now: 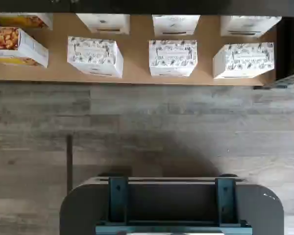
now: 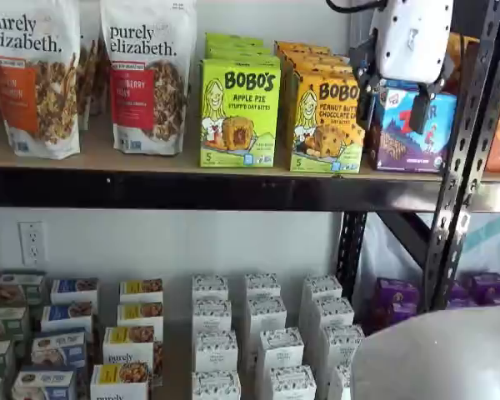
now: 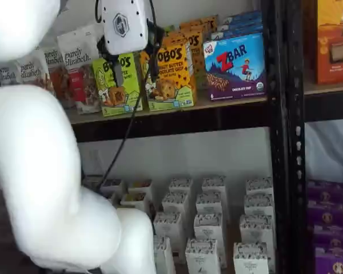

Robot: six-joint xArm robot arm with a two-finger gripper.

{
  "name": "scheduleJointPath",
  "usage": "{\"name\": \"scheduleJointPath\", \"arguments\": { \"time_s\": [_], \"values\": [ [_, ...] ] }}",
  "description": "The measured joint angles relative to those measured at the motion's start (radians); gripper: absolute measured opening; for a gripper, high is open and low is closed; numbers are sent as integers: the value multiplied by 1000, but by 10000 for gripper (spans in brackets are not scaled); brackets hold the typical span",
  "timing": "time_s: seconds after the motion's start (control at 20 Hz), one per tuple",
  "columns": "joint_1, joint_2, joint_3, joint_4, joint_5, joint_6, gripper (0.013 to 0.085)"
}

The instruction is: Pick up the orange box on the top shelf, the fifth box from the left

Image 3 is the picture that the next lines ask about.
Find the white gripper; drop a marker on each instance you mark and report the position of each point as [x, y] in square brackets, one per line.
[125, 25]

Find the orange Bobo's peanut butter box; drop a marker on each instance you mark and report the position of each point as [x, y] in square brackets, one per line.
[197, 27]
[210, 19]
[171, 82]
[195, 48]

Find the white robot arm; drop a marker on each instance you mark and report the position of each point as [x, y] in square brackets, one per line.
[31, 171]

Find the green Bobo's apple pie box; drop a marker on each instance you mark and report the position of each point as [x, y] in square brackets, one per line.
[111, 97]
[169, 30]

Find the wooden shelf board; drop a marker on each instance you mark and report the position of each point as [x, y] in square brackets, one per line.
[171, 109]
[230, 251]

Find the blue purple Zbar box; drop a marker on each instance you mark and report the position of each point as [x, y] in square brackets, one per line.
[237, 32]
[241, 24]
[243, 15]
[234, 68]

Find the blue label granola box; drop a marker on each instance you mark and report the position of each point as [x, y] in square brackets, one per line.
[112, 184]

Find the yellow label granola box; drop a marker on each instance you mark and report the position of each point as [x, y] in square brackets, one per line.
[140, 187]
[134, 199]

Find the orange brown cereal box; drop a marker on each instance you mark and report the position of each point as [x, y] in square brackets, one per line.
[334, 42]

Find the purple snack box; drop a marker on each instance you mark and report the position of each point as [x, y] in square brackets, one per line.
[335, 264]
[326, 189]
[327, 212]
[334, 237]

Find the granola bag red label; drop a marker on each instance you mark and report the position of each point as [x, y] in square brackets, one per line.
[77, 54]

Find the granola bag orange label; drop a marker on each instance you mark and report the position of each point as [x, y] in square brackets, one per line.
[52, 57]

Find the white granola bag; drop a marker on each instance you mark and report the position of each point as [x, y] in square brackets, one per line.
[5, 75]
[31, 70]

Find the white patterned carton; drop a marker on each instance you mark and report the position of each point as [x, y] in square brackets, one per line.
[208, 227]
[180, 187]
[209, 203]
[258, 205]
[175, 202]
[251, 258]
[202, 257]
[259, 186]
[214, 185]
[168, 225]
[255, 228]
[162, 254]

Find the black metal shelf frame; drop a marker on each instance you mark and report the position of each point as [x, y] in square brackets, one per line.
[326, 105]
[188, 122]

